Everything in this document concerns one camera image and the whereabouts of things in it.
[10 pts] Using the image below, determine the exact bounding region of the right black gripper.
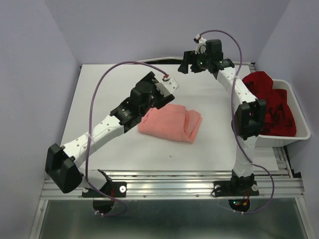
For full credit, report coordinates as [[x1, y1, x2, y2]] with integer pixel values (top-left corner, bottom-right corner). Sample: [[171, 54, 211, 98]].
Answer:
[[176, 49, 211, 74]]

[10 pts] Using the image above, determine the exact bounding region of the pink pleated skirt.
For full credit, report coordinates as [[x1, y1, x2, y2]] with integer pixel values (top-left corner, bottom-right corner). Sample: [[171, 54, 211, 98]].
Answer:
[[138, 104, 202, 143]]

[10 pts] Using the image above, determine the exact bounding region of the red skirt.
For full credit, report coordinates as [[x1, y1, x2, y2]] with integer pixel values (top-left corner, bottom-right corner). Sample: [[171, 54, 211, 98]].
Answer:
[[242, 71, 297, 137]]

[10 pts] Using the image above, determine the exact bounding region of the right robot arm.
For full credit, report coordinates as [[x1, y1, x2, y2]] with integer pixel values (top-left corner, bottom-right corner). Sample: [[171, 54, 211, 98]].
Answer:
[[178, 36, 267, 197]]

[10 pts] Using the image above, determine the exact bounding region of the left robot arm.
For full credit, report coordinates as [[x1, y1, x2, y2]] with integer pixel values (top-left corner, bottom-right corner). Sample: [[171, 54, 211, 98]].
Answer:
[[45, 72, 179, 193]]

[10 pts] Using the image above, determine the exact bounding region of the white backdrop board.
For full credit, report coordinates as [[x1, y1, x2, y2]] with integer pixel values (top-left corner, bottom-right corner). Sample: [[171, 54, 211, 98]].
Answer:
[[119, 57, 251, 66]]

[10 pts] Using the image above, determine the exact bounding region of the white plastic bin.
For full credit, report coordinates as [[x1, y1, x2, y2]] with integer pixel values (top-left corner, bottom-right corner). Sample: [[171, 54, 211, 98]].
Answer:
[[256, 79, 311, 147]]

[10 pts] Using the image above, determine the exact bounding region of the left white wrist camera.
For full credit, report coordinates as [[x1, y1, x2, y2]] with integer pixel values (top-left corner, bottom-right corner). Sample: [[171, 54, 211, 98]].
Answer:
[[155, 77, 179, 97]]

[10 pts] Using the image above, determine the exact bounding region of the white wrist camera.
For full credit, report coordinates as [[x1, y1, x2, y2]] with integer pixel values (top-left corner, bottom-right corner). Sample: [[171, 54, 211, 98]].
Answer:
[[155, 77, 179, 97], [193, 34, 206, 54]]

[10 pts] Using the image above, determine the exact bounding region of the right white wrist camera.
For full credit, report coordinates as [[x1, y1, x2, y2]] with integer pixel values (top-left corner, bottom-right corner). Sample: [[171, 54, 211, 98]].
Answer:
[[193, 34, 206, 54]]

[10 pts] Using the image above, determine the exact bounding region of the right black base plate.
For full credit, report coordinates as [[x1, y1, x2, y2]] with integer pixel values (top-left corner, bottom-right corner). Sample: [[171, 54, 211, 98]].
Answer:
[[211, 181, 260, 198]]

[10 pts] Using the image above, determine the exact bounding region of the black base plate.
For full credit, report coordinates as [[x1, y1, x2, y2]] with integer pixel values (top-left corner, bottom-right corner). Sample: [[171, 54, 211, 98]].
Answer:
[[82, 181, 127, 198], [211, 181, 260, 198]]

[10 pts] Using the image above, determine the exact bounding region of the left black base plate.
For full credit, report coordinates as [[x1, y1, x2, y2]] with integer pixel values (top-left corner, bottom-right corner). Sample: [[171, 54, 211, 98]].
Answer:
[[82, 181, 127, 198]]

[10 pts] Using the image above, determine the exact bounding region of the aluminium rail frame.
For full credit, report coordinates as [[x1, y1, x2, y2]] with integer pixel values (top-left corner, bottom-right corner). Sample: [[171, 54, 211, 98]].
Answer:
[[29, 62, 310, 239]]

